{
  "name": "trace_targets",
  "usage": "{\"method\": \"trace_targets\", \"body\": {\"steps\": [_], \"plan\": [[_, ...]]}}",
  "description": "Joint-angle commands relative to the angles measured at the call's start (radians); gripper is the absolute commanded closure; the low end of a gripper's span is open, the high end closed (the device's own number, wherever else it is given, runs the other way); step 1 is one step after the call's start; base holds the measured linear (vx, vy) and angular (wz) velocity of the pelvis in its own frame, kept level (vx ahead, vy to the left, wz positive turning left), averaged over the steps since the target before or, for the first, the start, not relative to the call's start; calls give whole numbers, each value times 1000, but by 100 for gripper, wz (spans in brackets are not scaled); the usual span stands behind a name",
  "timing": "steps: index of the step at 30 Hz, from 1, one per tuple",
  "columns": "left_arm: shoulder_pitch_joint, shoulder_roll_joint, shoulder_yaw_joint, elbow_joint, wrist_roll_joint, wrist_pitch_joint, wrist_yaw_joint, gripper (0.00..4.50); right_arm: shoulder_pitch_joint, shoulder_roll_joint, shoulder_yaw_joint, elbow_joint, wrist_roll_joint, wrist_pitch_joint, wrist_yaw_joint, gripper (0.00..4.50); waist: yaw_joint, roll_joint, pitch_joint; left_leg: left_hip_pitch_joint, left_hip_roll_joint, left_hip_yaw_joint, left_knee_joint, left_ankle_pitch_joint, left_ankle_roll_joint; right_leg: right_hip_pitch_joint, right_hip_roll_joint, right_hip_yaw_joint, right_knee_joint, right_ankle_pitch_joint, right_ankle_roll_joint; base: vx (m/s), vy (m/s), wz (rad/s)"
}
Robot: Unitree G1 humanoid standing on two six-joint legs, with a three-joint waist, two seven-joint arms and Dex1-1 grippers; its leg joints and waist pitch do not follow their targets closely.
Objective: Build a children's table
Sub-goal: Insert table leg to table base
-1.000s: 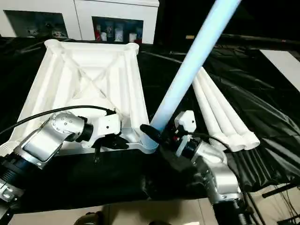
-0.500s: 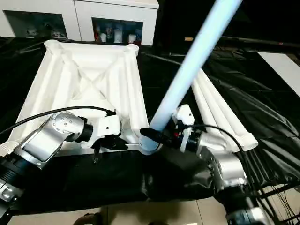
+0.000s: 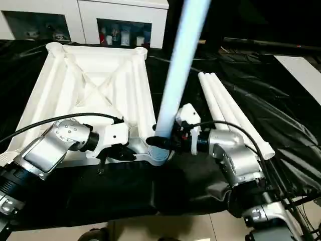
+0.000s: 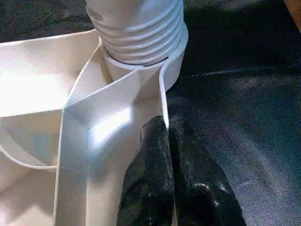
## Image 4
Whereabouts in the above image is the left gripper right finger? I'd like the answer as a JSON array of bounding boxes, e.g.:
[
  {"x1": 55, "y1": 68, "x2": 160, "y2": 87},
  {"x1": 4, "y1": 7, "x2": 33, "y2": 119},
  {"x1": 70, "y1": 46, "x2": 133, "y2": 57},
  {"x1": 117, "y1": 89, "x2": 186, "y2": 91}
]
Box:
[{"x1": 168, "y1": 124, "x2": 247, "y2": 226}]

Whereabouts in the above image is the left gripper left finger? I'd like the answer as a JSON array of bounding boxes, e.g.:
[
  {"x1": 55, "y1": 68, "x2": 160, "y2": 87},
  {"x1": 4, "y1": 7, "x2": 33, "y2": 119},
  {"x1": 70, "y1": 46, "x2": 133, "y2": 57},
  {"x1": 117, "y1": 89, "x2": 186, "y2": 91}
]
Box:
[{"x1": 116, "y1": 115, "x2": 176, "y2": 226}]

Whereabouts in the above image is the white plastic table top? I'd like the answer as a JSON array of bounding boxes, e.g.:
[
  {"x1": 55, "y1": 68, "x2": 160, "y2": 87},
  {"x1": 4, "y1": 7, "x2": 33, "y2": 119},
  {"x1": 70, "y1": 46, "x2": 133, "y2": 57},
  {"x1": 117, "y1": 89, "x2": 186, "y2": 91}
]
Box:
[{"x1": 0, "y1": 29, "x2": 190, "y2": 226}]

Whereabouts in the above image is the white plastic table leg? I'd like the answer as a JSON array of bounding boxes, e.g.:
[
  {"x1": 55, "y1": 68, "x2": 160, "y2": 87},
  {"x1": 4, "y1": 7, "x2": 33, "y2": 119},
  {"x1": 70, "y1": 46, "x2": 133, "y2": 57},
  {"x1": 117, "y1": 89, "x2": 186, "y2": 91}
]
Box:
[{"x1": 85, "y1": 0, "x2": 186, "y2": 68}]

